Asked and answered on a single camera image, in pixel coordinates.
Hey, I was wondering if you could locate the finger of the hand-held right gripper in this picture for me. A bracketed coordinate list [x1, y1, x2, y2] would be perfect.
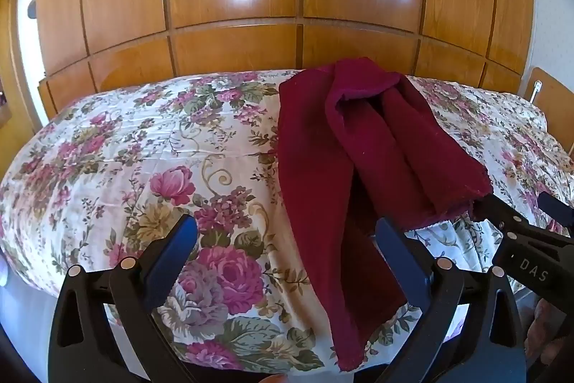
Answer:
[537, 191, 574, 228]
[473, 195, 574, 307]

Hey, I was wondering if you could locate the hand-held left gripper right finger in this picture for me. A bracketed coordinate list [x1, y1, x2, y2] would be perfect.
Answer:
[374, 218, 527, 383]

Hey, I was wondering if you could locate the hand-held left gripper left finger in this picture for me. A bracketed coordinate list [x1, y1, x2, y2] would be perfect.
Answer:
[47, 213, 211, 383]

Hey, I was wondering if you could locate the dark red cloth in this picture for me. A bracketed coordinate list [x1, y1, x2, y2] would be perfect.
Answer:
[277, 57, 491, 372]

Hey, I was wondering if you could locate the wooden bedside panel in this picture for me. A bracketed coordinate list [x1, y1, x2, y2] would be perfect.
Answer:
[522, 67, 574, 132]

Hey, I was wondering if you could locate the floral bedspread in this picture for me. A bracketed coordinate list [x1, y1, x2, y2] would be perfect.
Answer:
[0, 69, 574, 375]

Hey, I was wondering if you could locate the wooden door frame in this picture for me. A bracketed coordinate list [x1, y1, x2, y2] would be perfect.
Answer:
[0, 0, 50, 132]

